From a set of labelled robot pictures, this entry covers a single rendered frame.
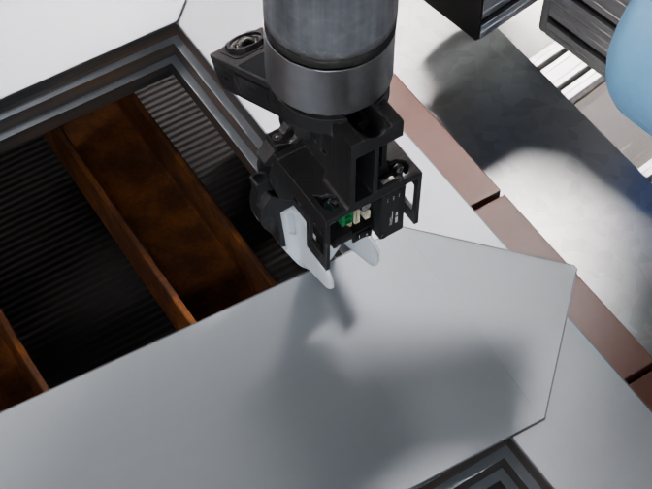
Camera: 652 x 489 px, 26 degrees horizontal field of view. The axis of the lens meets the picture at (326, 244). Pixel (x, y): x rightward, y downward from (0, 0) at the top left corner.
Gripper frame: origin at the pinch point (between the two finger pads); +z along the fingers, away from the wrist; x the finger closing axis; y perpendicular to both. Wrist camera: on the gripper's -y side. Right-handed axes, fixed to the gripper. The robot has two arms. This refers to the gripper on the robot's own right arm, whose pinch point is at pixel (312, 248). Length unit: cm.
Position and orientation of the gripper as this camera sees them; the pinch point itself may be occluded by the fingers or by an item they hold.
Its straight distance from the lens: 99.8
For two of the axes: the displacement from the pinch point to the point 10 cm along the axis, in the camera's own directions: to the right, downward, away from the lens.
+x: 8.4, -4.4, 3.2
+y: 5.4, 6.8, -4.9
